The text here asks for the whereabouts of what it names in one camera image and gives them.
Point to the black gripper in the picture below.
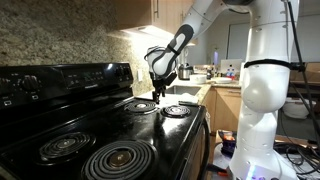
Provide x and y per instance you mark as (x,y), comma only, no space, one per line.
(160,83)

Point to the white napkin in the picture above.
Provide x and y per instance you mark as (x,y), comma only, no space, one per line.
(186,97)

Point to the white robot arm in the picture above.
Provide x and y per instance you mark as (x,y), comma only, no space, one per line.
(265,78)

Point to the black electric stove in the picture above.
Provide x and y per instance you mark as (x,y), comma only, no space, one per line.
(82,122)

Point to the steel kitchen sink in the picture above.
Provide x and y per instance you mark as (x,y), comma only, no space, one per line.
(179,90)

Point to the white bowl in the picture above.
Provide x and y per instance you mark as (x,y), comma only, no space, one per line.
(198,78)

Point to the wooden lower cabinet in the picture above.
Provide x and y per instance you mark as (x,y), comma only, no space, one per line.
(223,105)

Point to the wooden cabinet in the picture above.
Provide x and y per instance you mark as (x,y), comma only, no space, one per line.
(223,105)
(157,18)

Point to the white laptop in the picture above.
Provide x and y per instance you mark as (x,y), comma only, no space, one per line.
(230,64)

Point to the wooden upper cabinet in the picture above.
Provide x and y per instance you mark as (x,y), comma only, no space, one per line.
(157,18)

